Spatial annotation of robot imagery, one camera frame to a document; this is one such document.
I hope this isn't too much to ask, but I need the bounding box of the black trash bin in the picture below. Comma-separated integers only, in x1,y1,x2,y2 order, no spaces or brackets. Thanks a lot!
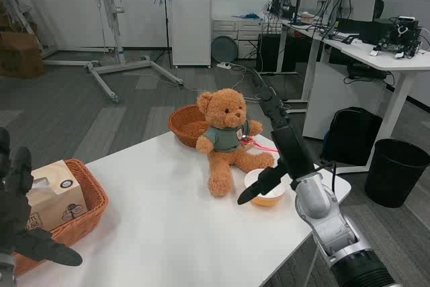
364,138,430,209

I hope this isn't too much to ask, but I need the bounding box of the white and yellow plastic bowl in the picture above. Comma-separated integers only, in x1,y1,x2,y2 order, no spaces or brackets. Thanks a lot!
244,168,287,208

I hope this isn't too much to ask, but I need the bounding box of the black tripod stand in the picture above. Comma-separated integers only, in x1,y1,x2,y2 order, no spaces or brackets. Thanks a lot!
153,0,175,67

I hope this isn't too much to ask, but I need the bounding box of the pink lanyard with tag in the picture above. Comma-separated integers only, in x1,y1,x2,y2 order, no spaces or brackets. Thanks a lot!
239,134,280,154

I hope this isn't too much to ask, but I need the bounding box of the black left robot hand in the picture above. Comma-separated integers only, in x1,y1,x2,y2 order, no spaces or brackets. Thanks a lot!
0,127,83,267

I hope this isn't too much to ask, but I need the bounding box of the grey round tray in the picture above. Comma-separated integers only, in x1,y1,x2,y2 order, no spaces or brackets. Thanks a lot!
211,35,239,63

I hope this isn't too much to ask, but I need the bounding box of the round wicker basket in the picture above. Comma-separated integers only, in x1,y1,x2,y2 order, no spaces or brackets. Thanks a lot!
167,104,211,149

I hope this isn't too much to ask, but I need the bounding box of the black under-desk cable tray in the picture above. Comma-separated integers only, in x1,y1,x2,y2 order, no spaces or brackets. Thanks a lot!
345,64,388,81

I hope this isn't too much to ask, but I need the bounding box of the beige tissue box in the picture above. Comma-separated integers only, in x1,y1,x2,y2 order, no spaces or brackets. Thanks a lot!
24,159,89,233

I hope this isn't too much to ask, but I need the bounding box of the white tall cabinet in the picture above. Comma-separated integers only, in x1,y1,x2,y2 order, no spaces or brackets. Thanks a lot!
171,0,213,68

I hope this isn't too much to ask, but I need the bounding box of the brown teddy bear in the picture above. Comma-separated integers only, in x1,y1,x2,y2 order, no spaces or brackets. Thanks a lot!
196,88,275,198

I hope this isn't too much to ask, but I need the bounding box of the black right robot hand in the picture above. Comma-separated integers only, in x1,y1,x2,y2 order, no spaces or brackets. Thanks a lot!
237,69,316,206

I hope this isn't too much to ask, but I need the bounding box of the black box device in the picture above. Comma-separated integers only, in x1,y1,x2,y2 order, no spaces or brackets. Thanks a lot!
337,17,394,46

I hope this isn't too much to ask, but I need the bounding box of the white drawer unit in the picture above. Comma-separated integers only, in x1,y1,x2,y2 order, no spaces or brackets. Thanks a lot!
212,19,263,60

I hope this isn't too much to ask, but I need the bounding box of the white wheeled hoist frame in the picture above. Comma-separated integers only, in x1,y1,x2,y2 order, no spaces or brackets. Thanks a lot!
42,0,184,105

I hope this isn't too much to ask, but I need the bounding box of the white office desk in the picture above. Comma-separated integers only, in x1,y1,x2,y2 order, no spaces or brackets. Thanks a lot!
277,17,430,175

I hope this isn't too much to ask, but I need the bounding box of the rectangular wicker basket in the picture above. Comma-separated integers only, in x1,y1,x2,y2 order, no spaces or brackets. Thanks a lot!
13,158,110,277

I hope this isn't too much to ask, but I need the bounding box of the black backpack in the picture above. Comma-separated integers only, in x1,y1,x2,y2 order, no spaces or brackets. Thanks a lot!
320,106,384,167

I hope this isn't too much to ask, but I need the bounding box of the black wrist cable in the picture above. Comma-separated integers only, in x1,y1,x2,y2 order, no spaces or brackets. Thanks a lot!
313,161,338,194

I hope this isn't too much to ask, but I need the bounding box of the black computer tower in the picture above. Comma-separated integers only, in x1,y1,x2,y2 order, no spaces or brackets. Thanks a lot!
256,32,280,73

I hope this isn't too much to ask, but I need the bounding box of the black electronics assembly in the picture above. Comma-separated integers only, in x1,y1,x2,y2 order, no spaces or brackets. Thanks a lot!
375,15,424,60

